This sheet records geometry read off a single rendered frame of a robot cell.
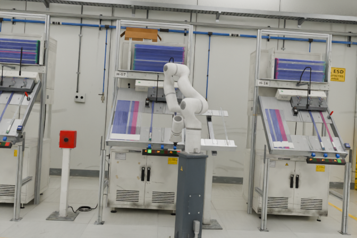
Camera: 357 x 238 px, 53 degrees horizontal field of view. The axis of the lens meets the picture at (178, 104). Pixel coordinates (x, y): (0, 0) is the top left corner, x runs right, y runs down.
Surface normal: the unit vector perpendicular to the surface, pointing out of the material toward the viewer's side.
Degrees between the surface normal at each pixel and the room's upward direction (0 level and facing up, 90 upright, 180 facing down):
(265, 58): 90
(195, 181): 90
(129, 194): 90
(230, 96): 90
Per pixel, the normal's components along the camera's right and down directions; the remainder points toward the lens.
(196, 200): 0.38, 0.01
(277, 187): 0.05, 0.00
